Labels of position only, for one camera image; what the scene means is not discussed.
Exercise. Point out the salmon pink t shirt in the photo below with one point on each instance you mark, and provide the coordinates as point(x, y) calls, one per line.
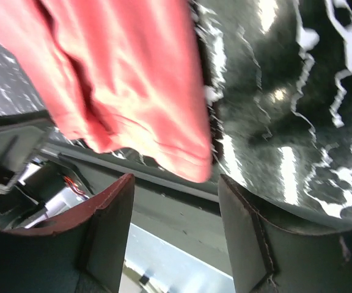
point(117, 74)

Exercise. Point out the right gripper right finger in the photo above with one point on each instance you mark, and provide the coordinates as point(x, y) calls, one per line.
point(276, 249)

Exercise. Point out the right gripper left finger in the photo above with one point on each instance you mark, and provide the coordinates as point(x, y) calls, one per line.
point(80, 250)

